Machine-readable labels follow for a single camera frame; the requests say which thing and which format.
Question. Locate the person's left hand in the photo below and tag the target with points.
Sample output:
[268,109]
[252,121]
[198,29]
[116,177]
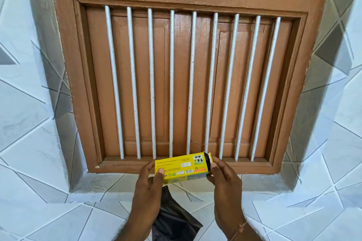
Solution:
[145,195]

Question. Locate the black plastic bag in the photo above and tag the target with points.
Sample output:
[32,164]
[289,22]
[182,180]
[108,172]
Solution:
[174,221]

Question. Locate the brown wooden window frame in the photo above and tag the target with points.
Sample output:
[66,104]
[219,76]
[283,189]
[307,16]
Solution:
[68,65]

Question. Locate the person's right thumb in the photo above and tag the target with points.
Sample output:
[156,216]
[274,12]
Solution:
[215,172]

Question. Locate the yellow cardboard box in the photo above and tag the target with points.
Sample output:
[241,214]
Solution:
[182,167]

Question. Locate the row of white metal bars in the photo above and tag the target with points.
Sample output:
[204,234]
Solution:
[171,79]

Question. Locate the person's right hand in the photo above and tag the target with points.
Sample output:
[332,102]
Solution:
[228,195]

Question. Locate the person's right forearm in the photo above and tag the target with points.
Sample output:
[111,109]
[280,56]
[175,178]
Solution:
[243,233]

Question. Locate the person's left thumb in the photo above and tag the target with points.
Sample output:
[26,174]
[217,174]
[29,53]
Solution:
[159,181]

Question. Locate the black bag roll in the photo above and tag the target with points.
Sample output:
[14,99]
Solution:
[208,161]

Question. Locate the brown wooden window shutter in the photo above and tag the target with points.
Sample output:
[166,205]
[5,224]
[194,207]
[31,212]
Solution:
[141,79]
[240,79]

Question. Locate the person's left forearm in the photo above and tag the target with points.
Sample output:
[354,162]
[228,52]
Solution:
[135,231]

